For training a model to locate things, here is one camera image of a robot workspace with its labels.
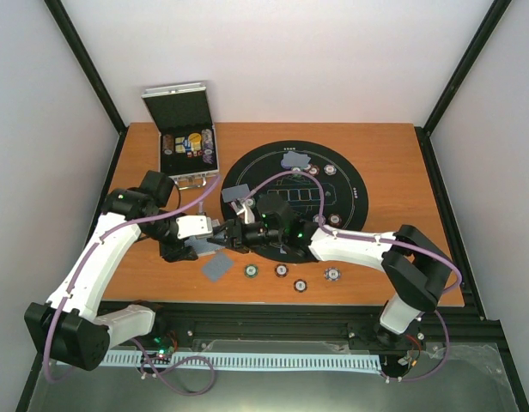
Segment purple chips in case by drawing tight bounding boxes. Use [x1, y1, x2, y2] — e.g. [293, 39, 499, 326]
[202, 129, 215, 164]

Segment black round poker mat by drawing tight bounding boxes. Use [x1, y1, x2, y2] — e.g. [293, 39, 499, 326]
[220, 140, 369, 264]

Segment green poker chip stack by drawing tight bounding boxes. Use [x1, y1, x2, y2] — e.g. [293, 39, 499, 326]
[244, 264, 258, 278]

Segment blue poker chip stack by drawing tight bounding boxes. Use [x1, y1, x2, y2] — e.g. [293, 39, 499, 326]
[325, 268, 341, 282]

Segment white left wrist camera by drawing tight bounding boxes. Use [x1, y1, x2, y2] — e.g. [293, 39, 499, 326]
[175, 215, 213, 239]

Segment single brown chip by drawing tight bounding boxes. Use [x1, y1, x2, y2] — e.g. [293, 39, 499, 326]
[294, 279, 307, 293]

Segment brown chips in case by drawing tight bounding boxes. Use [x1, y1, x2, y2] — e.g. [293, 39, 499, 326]
[161, 135, 175, 155]

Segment yellow button in case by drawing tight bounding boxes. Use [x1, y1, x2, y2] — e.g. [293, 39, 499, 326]
[188, 133, 202, 150]

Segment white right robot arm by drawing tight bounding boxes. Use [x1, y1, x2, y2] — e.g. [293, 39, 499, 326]
[211, 193, 461, 336]

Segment blue chips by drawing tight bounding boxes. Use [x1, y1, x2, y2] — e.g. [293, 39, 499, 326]
[313, 215, 325, 225]

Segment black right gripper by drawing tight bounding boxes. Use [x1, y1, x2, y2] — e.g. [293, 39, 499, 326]
[207, 218, 284, 254]

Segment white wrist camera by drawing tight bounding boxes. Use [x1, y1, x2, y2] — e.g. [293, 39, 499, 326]
[175, 215, 213, 239]
[230, 199, 255, 225]

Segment light blue cable duct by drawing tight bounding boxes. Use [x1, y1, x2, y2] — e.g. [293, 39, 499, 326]
[100, 349, 381, 374]

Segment blue-backed card deck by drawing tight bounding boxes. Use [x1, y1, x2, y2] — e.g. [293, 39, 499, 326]
[185, 237, 222, 257]

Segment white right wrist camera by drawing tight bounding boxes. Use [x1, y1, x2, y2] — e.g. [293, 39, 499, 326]
[230, 199, 255, 225]

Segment brown poker chip stack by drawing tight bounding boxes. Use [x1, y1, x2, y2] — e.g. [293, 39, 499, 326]
[275, 264, 289, 278]

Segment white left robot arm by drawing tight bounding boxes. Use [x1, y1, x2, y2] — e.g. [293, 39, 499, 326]
[24, 171, 212, 381]

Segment brown chip mat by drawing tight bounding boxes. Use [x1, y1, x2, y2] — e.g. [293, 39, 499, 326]
[328, 214, 342, 227]

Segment aluminium poker chip case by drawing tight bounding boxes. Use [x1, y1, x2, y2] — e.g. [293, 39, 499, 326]
[142, 82, 220, 190]

